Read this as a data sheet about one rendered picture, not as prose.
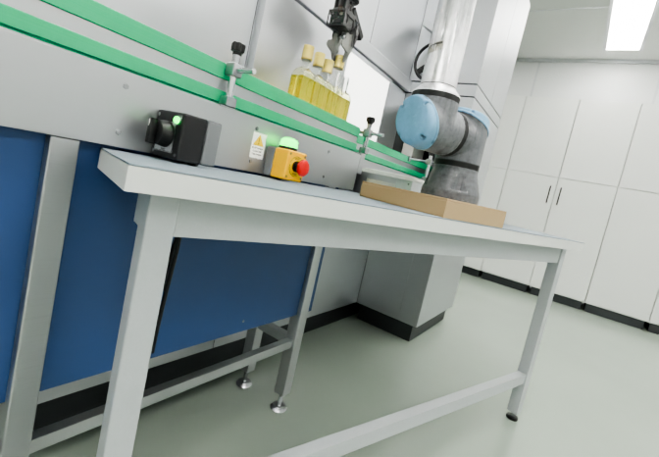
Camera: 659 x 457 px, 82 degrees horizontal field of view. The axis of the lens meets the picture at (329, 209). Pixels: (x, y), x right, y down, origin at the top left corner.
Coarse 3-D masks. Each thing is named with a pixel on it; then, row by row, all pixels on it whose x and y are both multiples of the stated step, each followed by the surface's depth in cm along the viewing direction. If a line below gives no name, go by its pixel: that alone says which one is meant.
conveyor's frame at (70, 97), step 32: (0, 32) 48; (0, 64) 48; (32, 64) 51; (64, 64) 54; (96, 64) 57; (0, 96) 49; (32, 96) 52; (64, 96) 55; (96, 96) 58; (128, 96) 62; (160, 96) 66; (192, 96) 72; (32, 128) 53; (64, 128) 56; (96, 128) 59; (128, 128) 63; (224, 128) 79; (256, 128) 86; (224, 160) 81; (256, 160) 89; (320, 160) 109; (352, 160) 124
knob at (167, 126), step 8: (152, 120) 62; (160, 120) 63; (152, 128) 62; (160, 128) 62; (168, 128) 63; (152, 136) 62; (160, 136) 62; (168, 136) 63; (160, 144) 64; (168, 144) 64
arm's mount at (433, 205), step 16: (368, 192) 105; (384, 192) 100; (400, 192) 96; (416, 192) 92; (416, 208) 92; (432, 208) 88; (448, 208) 87; (464, 208) 90; (480, 208) 95; (480, 224) 96; (496, 224) 101
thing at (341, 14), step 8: (336, 0) 125; (344, 0) 126; (352, 0) 127; (336, 8) 125; (344, 8) 123; (352, 8) 128; (328, 16) 126; (336, 16) 125; (344, 16) 123; (352, 16) 126; (328, 24) 127; (336, 24) 125; (344, 24) 123; (352, 24) 128; (344, 32) 130
